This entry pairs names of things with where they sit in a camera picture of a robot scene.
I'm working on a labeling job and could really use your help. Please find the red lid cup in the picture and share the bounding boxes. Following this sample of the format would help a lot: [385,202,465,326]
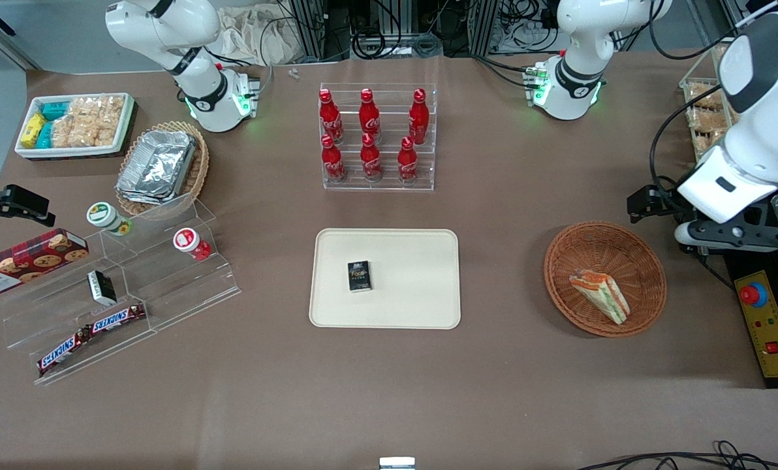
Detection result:
[172,227,212,262]

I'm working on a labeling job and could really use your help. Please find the black floor cable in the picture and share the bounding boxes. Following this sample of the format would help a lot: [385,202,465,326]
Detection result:
[575,441,778,470]

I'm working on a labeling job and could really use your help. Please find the green lid cup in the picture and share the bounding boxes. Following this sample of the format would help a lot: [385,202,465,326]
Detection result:
[86,202,133,237]

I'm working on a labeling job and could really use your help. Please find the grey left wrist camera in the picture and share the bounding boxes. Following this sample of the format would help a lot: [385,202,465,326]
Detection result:
[674,221,778,253]

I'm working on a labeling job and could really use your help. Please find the yellow control panel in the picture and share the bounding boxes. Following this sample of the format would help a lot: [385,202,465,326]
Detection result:
[734,270,778,380]

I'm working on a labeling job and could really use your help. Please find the brown wicker basket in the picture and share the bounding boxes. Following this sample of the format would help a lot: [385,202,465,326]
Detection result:
[544,222,668,338]

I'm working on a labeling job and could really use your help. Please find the red tartan cookie box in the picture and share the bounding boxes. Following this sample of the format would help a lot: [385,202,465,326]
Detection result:
[0,228,90,300]

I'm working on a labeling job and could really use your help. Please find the small black card box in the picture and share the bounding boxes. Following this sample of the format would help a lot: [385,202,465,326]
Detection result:
[347,260,372,292]

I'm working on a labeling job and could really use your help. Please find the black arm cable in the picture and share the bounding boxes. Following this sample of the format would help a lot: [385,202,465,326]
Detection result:
[649,103,723,196]

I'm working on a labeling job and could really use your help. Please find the red cola bottle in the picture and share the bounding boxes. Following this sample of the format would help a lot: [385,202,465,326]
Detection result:
[408,88,431,146]
[397,136,419,185]
[320,134,347,184]
[319,89,345,145]
[360,133,384,183]
[358,88,382,144]

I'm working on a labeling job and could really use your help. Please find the triangular sandwich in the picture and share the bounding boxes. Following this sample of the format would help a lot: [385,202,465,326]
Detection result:
[569,269,630,325]

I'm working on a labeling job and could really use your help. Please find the white rectangular snack bin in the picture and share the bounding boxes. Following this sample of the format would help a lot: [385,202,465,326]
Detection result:
[14,93,135,160]

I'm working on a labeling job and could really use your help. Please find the clear acrylic stepped shelf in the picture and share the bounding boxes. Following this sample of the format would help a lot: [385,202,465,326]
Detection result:
[0,193,242,386]

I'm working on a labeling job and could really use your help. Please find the black yellow control box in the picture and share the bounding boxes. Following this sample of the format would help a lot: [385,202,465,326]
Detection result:
[722,186,778,390]

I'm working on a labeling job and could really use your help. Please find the yellow snack pack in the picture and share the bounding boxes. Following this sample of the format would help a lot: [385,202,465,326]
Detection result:
[20,113,48,149]

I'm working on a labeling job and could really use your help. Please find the white wire basket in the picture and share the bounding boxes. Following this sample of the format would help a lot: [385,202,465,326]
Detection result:
[679,38,741,165]

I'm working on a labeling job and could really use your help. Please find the clear acrylic bottle rack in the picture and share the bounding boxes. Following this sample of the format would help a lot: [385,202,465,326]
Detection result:
[319,82,439,192]

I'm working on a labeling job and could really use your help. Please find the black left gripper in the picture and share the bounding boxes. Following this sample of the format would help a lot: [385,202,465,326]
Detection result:
[627,185,683,225]

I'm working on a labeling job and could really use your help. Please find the clear bagged pastry snack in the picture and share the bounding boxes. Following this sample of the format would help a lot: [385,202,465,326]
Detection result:
[685,84,724,109]
[687,107,729,133]
[694,129,729,159]

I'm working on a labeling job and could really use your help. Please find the red emergency stop button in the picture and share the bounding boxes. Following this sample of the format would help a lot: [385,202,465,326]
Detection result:
[739,282,769,308]

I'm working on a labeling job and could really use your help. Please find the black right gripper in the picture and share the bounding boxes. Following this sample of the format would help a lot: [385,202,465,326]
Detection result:
[0,163,57,233]

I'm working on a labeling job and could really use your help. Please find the aluminium foil container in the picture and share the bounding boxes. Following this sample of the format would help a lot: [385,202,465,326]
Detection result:
[116,129,198,206]

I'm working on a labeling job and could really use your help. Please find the light woven basket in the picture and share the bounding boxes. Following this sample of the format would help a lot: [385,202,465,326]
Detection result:
[116,120,210,217]

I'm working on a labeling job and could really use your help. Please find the brown Snickers bar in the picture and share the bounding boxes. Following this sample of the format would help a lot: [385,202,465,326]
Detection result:
[37,326,93,377]
[89,303,148,335]

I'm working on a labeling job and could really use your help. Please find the small black white box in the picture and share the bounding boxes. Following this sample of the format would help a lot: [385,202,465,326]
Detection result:
[87,270,118,307]

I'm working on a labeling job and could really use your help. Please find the beige plastic tray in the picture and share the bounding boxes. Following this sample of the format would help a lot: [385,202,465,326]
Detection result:
[309,228,461,330]

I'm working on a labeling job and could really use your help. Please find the clear rice cracker bag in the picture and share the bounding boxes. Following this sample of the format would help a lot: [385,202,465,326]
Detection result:
[69,96,125,123]
[93,117,123,148]
[51,117,95,148]

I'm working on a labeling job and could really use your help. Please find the crumpled white cloth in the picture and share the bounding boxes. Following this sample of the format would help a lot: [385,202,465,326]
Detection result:
[216,5,313,67]

